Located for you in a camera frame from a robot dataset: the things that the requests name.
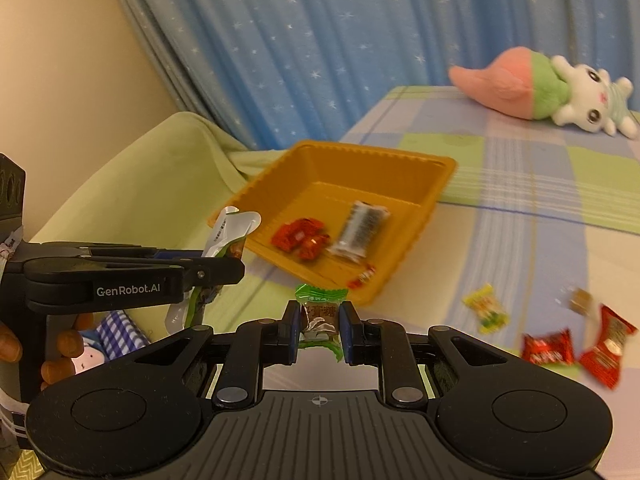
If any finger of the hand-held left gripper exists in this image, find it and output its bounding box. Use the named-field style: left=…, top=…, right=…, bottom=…
left=87, top=243, right=203, bottom=264
left=172, top=255, right=247, bottom=292

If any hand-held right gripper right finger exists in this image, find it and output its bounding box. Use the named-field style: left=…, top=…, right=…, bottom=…
left=339, top=301, right=514, bottom=409

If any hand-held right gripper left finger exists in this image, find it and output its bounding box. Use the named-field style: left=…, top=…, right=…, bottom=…
left=129, top=301, right=305, bottom=409

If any silver foil packet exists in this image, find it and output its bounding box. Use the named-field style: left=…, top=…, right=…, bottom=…
left=164, top=205, right=262, bottom=336

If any small red white candy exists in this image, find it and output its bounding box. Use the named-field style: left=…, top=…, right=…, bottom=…
left=347, top=264, right=377, bottom=290

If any red square packet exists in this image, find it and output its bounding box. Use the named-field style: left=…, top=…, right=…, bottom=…
left=271, top=217, right=323, bottom=251

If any clear seaweed packet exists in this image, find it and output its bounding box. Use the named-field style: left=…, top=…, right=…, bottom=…
left=330, top=200, right=392, bottom=263

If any yellow green candy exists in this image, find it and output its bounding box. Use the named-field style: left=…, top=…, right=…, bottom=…
left=462, top=283, right=510, bottom=335

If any orange plastic tray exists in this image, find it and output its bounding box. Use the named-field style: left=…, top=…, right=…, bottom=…
left=207, top=140, right=458, bottom=307

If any red packet with white print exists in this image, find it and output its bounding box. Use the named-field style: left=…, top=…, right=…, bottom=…
left=521, top=328, right=576, bottom=367

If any brown candy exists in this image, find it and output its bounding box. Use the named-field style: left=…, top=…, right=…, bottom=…
left=562, top=286, right=596, bottom=317

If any large red packet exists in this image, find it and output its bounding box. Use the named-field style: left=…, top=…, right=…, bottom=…
left=579, top=305, right=638, bottom=390

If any person's left hand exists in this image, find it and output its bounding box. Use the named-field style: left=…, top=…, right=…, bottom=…
left=0, top=312, right=96, bottom=391

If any light green cloth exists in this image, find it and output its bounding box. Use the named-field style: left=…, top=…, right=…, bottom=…
left=30, top=111, right=296, bottom=333

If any checked pastel tablecloth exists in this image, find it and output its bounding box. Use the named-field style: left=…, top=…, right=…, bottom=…
left=197, top=85, right=640, bottom=480

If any blue starry curtain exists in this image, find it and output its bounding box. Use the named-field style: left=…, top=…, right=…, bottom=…
left=102, top=0, right=640, bottom=151

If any rabbit carrot plush toy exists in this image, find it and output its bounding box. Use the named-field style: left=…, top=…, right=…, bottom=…
left=448, top=46, right=640, bottom=139

